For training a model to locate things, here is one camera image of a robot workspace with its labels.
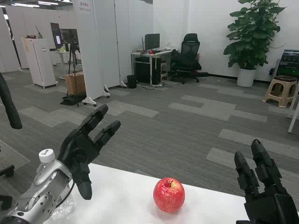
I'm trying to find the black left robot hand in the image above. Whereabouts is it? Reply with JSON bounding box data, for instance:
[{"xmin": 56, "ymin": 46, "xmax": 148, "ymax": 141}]
[{"xmin": 57, "ymin": 104, "xmax": 121, "ymax": 201}]

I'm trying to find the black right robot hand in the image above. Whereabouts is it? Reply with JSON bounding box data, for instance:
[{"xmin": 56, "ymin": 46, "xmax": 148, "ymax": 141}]
[{"xmin": 235, "ymin": 139, "xmax": 299, "ymax": 224}]

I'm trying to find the clear plastic water bottle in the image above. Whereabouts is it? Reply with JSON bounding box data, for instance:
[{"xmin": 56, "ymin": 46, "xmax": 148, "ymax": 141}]
[{"xmin": 36, "ymin": 148, "xmax": 75, "ymax": 219}]

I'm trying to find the black bag on floor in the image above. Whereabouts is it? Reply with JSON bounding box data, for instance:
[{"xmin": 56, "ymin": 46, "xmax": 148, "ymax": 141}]
[{"xmin": 60, "ymin": 93, "xmax": 87, "ymax": 106}]

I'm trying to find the brown cardboard box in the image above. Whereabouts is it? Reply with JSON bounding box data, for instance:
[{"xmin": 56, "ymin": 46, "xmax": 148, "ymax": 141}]
[{"xmin": 64, "ymin": 71, "xmax": 86, "ymax": 96}]

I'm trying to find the black jacket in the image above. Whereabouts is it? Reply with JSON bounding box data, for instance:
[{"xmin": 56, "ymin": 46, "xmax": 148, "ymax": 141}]
[{"xmin": 0, "ymin": 72, "xmax": 23, "ymax": 130}]

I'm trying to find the white table leg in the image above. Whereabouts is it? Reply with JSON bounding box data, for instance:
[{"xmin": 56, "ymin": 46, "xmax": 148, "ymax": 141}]
[{"xmin": 287, "ymin": 83, "xmax": 299, "ymax": 134}]

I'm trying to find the black trash bin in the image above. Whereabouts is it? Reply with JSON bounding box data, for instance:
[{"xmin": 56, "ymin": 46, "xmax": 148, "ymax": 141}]
[{"xmin": 127, "ymin": 75, "xmax": 137, "ymax": 89}]

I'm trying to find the white rolling cabinet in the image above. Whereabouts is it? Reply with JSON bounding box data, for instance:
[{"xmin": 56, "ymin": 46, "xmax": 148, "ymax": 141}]
[{"xmin": 22, "ymin": 37, "xmax": 59, "ymax": 89}]

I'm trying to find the white standing desk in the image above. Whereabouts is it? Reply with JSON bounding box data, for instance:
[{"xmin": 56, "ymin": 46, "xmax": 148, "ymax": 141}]
[{"xmin": 49, "ymin": 48, "xmax": 71, "ymax": 65}]

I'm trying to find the red apple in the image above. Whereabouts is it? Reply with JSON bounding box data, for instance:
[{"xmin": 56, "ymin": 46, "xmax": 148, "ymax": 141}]
[{"xmin": 153, "ymin": 177, "xmax": 186, "ymax": 213}]

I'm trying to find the white partition panel with sign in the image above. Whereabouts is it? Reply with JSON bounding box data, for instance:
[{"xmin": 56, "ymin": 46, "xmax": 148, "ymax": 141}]
[{"xmin": 72, "ymin": 0, "xmax": 121, "ymax": 107}]

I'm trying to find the plain white partition panel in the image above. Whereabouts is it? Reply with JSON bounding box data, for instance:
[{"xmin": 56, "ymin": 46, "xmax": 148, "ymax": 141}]
[{"xmin": 114, "ymin": 0, "xmax": 134, "ymax": 88}]

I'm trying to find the black screen on tripod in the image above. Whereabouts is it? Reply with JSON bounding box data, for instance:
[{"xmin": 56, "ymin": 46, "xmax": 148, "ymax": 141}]
[{"xmin": 60, "ymin": 28, "xmax": 80, "ymax": 45}]

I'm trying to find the black portrait monitor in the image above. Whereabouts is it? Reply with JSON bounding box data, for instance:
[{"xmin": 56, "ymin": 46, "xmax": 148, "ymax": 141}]
[{"xmin": 50, "ymin": 22, "xmax": 63, "ymax": 50}]

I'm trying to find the white office desk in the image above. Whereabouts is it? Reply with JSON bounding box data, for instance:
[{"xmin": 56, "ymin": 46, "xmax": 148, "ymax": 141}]
[{"xmin": 130, "ymin": 48, "xmax": 179, "ymax": 86}]

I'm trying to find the beige plastic stool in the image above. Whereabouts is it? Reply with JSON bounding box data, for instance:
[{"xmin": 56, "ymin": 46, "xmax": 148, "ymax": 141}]
[{"xmin": 263, "ymin": 75, "xmax": 299, "ymax": 108}]

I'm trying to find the white plant pot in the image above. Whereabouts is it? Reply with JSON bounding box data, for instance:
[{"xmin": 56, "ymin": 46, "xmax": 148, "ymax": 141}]
[{"xmin": 236, "ymin": 67, "xmax": 257, "ymax": 88}]

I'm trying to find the black desktop monitor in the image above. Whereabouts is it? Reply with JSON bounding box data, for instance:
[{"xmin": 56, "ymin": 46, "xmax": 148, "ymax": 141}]
[{"xmin": 144, "ymin": 33, "xmax": 161, "ymax": 52}]

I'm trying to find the screen with green display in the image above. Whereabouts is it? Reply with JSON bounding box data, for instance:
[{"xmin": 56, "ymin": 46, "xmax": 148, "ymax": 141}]
[{"xmin": 277, "ymin": 49, "xmax": 299, "ymax": 78}]

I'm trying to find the black mesh office chair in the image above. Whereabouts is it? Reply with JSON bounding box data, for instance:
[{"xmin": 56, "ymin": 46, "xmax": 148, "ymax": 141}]
[{"xmin": 168, "ymin": 33, "xmax": 209, "ymax": 84}]

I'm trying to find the green leafy potted plant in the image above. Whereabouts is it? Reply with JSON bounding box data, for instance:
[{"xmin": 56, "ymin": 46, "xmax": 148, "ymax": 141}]
[{"xmin": 223, "ymin": 0, "xmax": 287, "ymax": 70}]

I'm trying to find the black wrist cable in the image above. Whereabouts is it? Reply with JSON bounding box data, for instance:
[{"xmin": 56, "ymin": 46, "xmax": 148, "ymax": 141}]
[{"xmin": 56, "ymin": 182, "xmax": 76, "ymax": 208}]

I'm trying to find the black camera tripod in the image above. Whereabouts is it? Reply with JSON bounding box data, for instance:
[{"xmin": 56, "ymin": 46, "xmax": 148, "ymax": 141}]
[{"xmin": 67, "ymin": 43, "xmax": 81, "ymax": 108}]

